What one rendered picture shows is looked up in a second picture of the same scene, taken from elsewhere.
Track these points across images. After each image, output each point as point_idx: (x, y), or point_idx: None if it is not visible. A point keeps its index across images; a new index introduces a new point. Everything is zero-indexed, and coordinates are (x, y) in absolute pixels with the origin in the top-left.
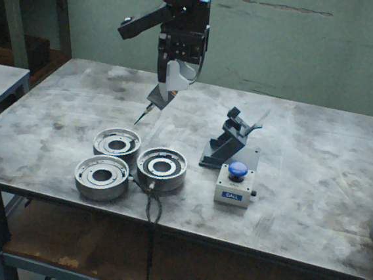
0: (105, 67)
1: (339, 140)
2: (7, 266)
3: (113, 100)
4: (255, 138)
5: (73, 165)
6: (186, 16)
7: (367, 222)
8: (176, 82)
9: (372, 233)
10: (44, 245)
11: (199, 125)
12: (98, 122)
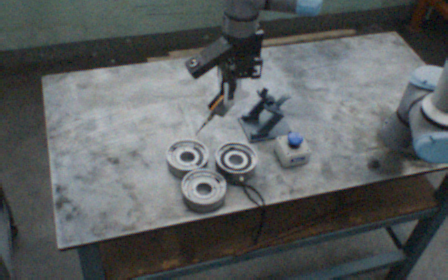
0: (84, 76)
1: (319, 74)
2: None
3: (130, 112)
4: None
5: (165, 190)
6: (245, 46)
7: (377, 136)
8: (240, 94)
9: (386, 143)
10: (139, 262)
11: None
12: (141, 140)
